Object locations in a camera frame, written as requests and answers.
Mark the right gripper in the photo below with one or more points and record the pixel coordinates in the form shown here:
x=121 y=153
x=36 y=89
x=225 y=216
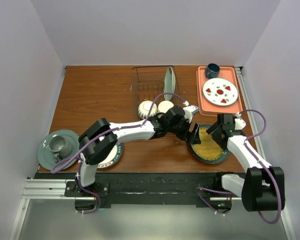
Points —
x=213 y=127

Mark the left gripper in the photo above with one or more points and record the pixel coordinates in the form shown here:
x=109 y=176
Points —
x=186 y=134

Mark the yellow green ribbed plate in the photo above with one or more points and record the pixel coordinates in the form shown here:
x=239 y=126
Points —
x=208 y=150

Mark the dark blue plate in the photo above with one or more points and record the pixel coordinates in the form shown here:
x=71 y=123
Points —
x=221 y=159

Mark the cream ceramic mug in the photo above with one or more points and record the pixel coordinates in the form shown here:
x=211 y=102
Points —
x=164 y=106

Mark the mint green flower plate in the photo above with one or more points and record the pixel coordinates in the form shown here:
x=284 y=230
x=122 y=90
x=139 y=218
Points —
x=169 y=83

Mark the black wire dish rack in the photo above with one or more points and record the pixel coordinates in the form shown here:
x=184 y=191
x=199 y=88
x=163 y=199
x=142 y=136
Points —
x=148 y=84

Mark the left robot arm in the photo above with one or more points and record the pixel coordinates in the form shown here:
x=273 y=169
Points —
x=97 y=142

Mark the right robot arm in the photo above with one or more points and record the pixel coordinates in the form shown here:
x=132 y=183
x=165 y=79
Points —
x=263 y=187

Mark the watermelon pattern plate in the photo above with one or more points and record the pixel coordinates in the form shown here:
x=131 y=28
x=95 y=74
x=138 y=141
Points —
x=220 y=92

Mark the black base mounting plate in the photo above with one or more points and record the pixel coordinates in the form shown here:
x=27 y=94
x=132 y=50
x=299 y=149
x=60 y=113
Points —
x=189 y=188

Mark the dark blue mug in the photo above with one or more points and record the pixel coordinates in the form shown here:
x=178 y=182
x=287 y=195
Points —
x=212 y=71

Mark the white plate green lettered rim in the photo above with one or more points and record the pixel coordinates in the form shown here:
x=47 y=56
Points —
x=113 y=157

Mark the grey ceramic cup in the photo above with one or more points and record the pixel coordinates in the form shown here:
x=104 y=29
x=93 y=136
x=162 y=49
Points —
x=60 y=147

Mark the grey green plate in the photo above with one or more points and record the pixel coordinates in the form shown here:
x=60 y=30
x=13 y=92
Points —
x=44 y=155

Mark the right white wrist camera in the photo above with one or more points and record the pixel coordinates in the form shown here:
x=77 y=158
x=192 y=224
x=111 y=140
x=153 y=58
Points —
x=240 y=124

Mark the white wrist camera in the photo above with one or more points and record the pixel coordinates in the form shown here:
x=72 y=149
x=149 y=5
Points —
x=189 y=111
x=240 y=124

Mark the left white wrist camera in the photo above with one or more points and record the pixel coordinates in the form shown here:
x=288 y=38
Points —
x=189 y=111

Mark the aluminium frame rail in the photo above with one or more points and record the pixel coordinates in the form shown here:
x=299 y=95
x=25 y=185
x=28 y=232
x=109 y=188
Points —
x=42 y=189

